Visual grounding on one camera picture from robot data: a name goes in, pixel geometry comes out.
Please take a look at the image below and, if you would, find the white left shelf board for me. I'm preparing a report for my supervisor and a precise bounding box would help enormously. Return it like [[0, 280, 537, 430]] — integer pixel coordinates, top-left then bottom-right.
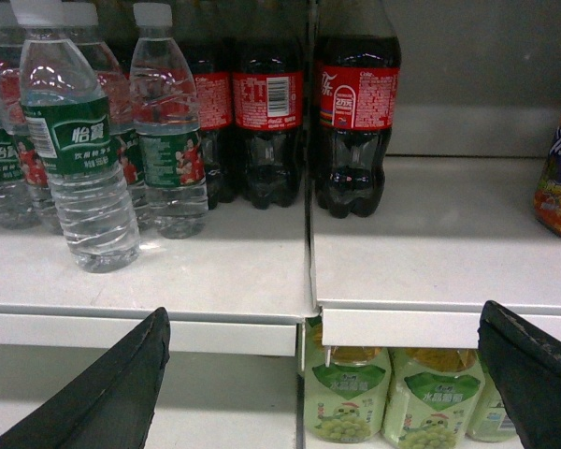
[[0, 200, 312, 356]]

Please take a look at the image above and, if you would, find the white shelf board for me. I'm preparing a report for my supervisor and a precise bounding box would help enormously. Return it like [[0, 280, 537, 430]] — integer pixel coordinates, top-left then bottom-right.
[[310, 157, 561, 348], [0, 200, 312, 356]]

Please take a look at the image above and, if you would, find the cola bottle with barcode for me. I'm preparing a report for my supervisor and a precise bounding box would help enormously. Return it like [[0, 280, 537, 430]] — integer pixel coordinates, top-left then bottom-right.
[[232, 37, 304, 210]]

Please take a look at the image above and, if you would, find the water bottle right of front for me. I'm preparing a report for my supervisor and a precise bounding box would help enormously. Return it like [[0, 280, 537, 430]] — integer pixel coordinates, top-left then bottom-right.
[[130, 2, 209, 239]]

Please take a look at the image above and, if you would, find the water bottle behind front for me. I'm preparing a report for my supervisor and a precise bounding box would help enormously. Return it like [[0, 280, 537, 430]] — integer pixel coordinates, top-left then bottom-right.
[[64, 2, 151, 230]]

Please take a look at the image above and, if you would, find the green grape drink right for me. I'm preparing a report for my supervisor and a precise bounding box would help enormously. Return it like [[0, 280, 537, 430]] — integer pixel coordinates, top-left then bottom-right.
[[467, 373, 517, 442]]

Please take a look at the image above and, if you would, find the front water bottle green label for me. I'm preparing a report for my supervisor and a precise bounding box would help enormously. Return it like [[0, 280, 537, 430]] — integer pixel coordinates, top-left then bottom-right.
[[11, 1, 139, 273]]

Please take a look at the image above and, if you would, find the green grape drink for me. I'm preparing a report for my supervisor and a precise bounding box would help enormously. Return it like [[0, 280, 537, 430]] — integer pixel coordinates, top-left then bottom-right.
[[304, 317, 392, 443], [467, 373, 517, 442], [381, 348, 485, 448]]

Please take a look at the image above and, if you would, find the cola bottle behind water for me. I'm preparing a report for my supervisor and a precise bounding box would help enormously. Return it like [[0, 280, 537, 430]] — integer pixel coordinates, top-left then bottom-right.
[[183, 43, 236, 210]]

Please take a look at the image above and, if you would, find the green grape drink left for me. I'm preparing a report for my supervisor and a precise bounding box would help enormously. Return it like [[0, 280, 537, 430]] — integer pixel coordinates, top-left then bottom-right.
[[304, 317, 392, 443]]

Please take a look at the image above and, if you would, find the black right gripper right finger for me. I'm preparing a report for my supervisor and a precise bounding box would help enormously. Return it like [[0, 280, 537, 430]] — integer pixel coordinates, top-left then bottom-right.
[[478, 300, 561, 449]]

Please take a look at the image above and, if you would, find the cola bottle right shelf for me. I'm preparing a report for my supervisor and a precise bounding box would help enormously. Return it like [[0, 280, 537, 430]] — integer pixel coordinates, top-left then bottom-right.
[[310, 1, 402, 218]]

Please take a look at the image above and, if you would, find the green grape drink middle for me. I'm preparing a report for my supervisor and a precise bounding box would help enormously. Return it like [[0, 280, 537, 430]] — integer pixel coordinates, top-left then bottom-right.
[[381, 348, 485, 448]]

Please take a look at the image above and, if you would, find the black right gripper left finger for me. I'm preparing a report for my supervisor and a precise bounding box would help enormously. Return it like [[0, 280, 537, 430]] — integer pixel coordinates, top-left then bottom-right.
[[0, 307, 171, 448]]

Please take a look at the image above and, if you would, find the white right shelf board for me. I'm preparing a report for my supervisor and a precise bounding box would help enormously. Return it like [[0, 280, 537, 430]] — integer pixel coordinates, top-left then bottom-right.
[[310, 157, 561, 348]]

